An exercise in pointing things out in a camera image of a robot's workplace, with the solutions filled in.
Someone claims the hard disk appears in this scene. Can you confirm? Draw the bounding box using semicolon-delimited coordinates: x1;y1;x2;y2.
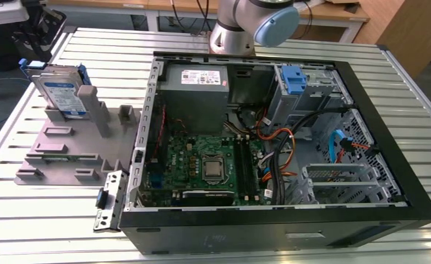
19;58;91;120

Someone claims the blue data wire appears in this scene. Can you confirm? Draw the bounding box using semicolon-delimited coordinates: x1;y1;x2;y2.
331;130;350;163

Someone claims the orange red power wire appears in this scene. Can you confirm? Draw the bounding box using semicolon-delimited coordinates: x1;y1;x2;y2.
335;141;380;164

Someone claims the metal disk bay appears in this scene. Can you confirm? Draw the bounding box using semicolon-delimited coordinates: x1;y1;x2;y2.
302;163;392;204

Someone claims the grey parts rack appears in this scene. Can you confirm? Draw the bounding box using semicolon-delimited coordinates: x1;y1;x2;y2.
12;84;143;186

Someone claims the grey power supply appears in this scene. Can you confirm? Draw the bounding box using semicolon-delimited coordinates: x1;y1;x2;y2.
159;64;231;135

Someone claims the green motherboard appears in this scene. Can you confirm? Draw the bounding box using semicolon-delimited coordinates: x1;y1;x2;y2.
141;134;275;207

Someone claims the CPU socket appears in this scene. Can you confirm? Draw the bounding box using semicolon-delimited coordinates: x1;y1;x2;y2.
199;154;228;184

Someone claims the silver CPU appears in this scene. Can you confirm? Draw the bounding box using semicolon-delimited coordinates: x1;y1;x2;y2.
201;159;225;178

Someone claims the blue drive latch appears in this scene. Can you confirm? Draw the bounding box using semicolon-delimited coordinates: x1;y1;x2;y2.
280;65;308;95

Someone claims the metal drive cage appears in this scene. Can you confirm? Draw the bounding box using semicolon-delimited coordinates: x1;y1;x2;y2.
268;63;352;130

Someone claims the black RAM slot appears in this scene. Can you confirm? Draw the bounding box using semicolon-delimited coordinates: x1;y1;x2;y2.
235;137;251;201
244;137;260;201

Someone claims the black graphics card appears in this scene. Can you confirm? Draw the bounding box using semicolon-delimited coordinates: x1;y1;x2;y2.
172;189;235;207

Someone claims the black PC case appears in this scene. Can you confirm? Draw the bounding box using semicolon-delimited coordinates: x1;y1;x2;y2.
117;51;431;255

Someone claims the wooden cabinet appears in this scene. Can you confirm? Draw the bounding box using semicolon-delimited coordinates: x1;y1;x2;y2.
354;0;431;79

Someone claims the wooden desk white frame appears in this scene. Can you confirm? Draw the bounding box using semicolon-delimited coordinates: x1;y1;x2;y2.
303;0;370;42
45;0;220;31

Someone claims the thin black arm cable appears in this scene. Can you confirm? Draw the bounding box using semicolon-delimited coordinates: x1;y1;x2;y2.
171;0;217;38

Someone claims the thin red wire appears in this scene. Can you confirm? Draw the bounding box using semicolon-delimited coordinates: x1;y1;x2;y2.
155;106;167;162

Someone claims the metal bracket with blue tab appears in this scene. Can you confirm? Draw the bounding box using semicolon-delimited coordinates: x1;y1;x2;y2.
92;169;124;233

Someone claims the orange wire bundle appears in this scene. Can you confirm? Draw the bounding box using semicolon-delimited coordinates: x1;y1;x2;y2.
255;128;298;177

